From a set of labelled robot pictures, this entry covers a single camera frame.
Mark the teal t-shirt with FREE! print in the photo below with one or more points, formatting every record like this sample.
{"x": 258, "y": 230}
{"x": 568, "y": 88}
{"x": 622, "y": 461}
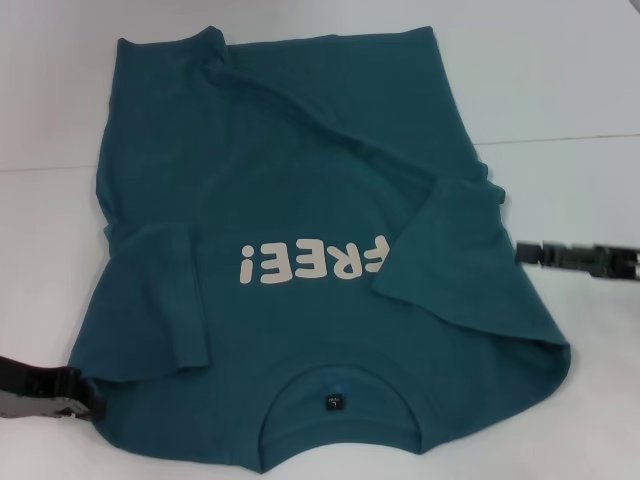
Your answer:
{"x": 300, "y": 150}

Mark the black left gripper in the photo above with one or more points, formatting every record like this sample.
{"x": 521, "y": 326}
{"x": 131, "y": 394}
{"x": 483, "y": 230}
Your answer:
{"x": 35, "y": 380}

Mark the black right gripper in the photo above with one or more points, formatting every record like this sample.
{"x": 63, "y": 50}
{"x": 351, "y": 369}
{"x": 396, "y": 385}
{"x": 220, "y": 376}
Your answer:
{"x": 620, "y": 262}

